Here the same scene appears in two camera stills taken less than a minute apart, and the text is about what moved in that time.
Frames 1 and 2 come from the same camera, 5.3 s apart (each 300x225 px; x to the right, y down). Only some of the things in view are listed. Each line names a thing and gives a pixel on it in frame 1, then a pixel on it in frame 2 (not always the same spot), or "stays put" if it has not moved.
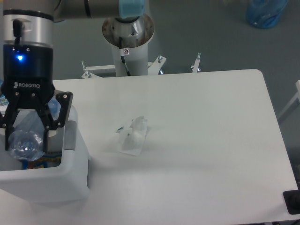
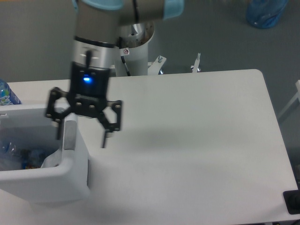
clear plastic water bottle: (26, 139) -> (11, 155)
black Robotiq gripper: (28, 80) -> (87, 95)
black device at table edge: (292, 198) stays put
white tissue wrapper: (131, 138) -> (53, 160)
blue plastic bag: (265, 14) stays put
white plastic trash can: (68, 182) stays put
